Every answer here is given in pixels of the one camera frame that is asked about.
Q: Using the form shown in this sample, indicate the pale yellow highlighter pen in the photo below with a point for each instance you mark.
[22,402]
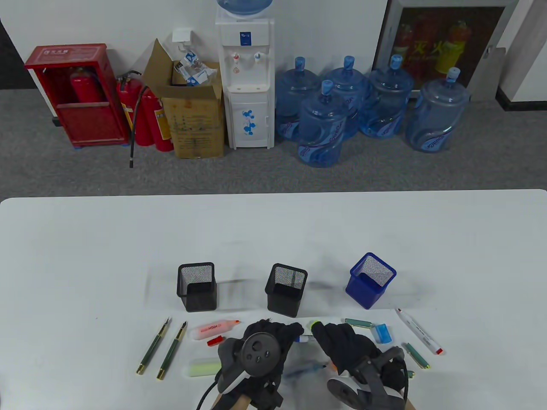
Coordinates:
[203,368]

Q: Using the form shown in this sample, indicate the yellow highlighter pen cap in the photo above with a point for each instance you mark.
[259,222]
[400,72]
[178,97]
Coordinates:
[315,324]

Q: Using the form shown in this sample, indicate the green fountain pen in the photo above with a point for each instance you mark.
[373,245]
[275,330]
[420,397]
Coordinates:
[171,352]
[150,352]

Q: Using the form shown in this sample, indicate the black wrist-mounted tracker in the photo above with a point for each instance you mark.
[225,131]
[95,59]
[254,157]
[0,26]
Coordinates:
[261,353]
[346,390]

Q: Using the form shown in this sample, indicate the green pens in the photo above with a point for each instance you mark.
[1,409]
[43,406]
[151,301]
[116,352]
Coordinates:
[359,322]

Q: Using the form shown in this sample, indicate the person's left forearm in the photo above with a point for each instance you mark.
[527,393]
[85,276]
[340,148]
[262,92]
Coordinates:
[239,403]

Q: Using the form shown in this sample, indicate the person's right forearm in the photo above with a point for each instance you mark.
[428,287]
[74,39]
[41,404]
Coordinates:
[408,405]

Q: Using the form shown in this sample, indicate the glass-door fire cabinet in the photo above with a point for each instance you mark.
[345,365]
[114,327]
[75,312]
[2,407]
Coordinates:
[427,47]

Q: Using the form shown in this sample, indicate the blue mesh pen holder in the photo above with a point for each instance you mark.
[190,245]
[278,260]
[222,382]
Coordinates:
[363,294]

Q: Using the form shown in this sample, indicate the red fire extinguisher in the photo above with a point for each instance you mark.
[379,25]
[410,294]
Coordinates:
[87,87]
[149,115]
[126,96]

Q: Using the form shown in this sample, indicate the pile of white-blue packets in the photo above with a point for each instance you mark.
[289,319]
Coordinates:
[192,74]

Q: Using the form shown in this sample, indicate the brown cardboard box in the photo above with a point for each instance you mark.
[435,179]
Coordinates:
[196,128]

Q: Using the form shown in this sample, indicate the black double door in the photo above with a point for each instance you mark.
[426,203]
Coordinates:
[10,77]

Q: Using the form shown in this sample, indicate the white water dispenser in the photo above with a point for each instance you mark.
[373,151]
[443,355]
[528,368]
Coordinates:
[248,106]

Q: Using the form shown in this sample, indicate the light blue highlighter pen cap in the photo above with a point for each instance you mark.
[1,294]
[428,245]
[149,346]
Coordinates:
[381,333]

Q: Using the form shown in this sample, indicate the red fire extinguisher cabinet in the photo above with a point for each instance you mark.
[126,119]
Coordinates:
[89,124]

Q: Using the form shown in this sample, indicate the grey marker red end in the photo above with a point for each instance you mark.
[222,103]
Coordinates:
[419,331]

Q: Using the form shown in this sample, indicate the person's right hand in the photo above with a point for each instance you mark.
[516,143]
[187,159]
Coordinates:
[342,341]

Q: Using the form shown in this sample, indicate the pale blue highlighter pen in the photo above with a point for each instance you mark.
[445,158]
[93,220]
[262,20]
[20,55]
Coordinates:
[305,370]

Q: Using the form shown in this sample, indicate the salmon pink highlighter pen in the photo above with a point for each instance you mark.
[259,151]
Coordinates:
[211,329]

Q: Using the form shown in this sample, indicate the blue water jug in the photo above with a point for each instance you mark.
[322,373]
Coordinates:
[384,102]
[295,94]
[320,128]
[436,115]
[352,85]

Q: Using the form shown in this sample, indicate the person's left hand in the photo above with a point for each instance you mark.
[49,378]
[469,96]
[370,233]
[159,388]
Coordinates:
[273,331]

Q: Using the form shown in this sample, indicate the black mesh pen holder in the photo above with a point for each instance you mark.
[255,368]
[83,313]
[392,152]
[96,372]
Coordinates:
[201,299]
[282,304]

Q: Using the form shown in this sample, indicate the red marker pen cap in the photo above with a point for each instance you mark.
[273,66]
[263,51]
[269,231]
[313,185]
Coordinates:
[215,341]

